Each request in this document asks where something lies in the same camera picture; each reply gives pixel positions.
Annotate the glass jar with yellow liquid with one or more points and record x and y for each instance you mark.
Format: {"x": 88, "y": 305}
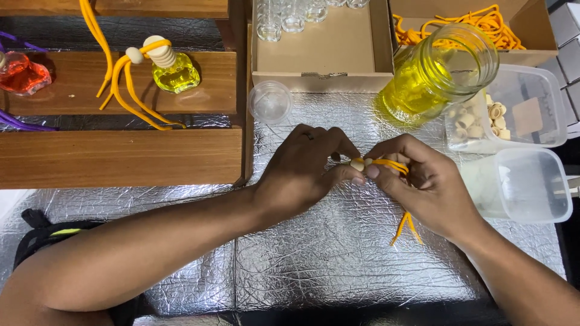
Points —
{"x": 430, "y": 77}

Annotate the round wooden bead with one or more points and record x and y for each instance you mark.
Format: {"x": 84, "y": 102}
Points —
{"x": 358, "y": 165}

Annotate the small clear plastic cup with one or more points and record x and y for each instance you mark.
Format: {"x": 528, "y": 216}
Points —
{"x": 270, "y": 102}

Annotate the grey metal tool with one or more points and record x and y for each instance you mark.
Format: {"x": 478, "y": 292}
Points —
{"x": 573, "y": 186}

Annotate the heap of wooden caps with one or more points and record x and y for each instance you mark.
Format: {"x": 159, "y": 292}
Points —
{"x": 496, "y": 117}

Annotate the stack of white boxes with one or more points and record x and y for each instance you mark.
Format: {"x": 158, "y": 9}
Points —
{"x": 567, "y": 50}

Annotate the empty clear glass bottle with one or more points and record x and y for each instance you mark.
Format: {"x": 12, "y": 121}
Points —
{"x": 269, "y": 20}
{"x": 316, "y": 10}
{"x": 293, "y": 16}
{"x": 336, "y": 2}
{"x": 358, "y": 3}

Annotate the clear plastic tub with caps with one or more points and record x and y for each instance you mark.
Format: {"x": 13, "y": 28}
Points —
{"x": 530, "y": 113}

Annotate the person's left hand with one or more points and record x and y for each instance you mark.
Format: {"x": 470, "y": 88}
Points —
{"x": 294, "y": 176}

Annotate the brown cardboard piece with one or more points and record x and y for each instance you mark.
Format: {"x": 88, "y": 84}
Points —
{"x": 527, "y": 117}

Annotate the person's right hand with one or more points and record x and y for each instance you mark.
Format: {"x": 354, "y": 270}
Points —
{"x": 435, "y": 194}

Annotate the black bag with yellow stripe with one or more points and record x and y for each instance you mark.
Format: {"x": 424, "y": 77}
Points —
{"x": 40, "y": 231}

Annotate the empty clear plastic tub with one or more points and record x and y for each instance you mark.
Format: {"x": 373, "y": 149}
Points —
{"x": 525, "y": 185}

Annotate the stepped wooden display shelf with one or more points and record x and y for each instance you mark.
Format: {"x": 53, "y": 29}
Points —
{"x": 122, "y": 156}

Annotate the cardboard box with bottles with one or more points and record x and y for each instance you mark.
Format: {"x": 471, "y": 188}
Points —
{"x": 317, "y": 59}

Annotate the red perfume bottle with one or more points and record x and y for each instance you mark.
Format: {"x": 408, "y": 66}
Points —
{"x": 25, "y": 74}

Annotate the yellow perfume bottle wooden cap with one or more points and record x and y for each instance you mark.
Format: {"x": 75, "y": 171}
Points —
{"x": 176, "y": 72}

